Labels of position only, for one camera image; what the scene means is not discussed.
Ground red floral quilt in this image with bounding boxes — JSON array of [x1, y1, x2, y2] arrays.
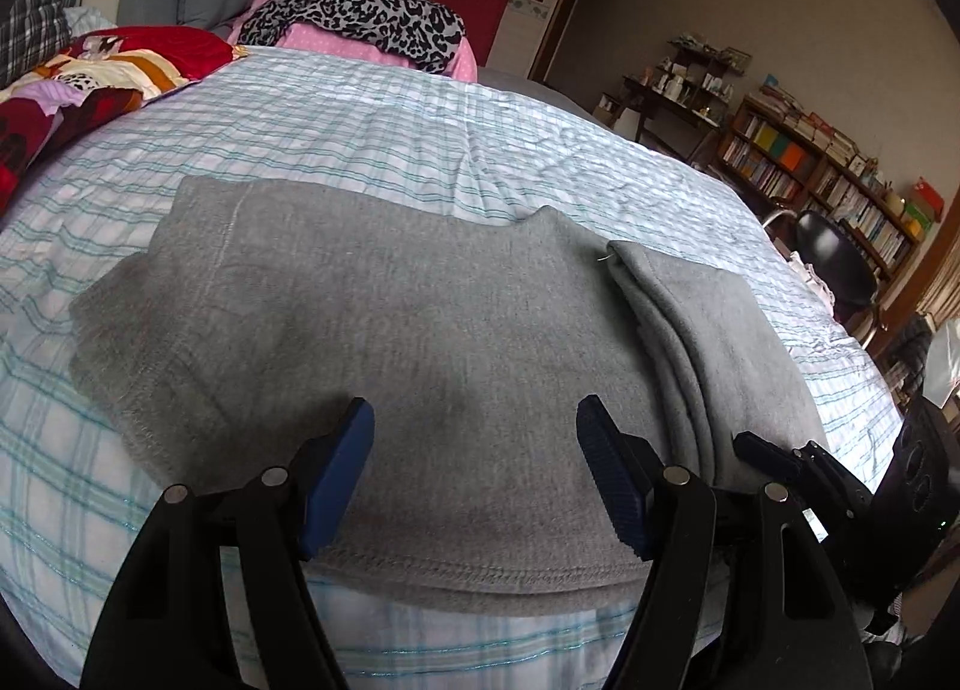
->
[[0, 25, 233, 212]]

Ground wooden desk with shelf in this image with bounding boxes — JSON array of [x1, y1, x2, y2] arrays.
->
[[615, 37, 751, 163]]

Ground red box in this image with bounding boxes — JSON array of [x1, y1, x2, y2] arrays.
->
[[910, 181, 945, 221]]

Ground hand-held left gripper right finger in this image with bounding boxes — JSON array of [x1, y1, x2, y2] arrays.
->
[[576, 395, 875, 690]]

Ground stack of books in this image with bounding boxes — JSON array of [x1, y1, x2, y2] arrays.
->
[[757, 73, 860, 166]]

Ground black chair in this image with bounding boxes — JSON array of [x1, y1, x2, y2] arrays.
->
[[765, 208, 883, 353]]

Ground pink blanket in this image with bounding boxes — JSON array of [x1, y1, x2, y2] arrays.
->
[[225, 0, 481, 83]]

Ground dark wooden door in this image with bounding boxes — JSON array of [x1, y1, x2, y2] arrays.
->
[[529, 0, 612, 92]]

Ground dark plaid pillow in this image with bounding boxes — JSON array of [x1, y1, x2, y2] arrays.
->
[[0, 0, 72, 88]]

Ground leopard print blanket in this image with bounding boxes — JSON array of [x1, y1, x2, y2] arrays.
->
[[236, 0, 467, 74]]

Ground wooden bookshelf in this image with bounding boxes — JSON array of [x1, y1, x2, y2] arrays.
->
[[709, 94, 927, 283]]

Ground white cloth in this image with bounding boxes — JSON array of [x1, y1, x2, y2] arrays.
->
[[784, 251, 838, 310]]

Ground white plastic bag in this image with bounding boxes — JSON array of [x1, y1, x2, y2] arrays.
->
[[925, 321, 960, 407]]

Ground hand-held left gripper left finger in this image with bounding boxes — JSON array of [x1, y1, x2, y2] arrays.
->
[[79, 396, 376, 690]]

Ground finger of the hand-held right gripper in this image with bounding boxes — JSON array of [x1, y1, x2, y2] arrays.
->
[[793, 440, 875, 520], [733, 431, 807, 482]]

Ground bed with checked sheet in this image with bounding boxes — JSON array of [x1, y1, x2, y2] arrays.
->
[[0, 45, 905, 690]]

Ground grey sweatshirt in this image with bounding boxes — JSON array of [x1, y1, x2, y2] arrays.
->
[[67, 176, 830, 620]]

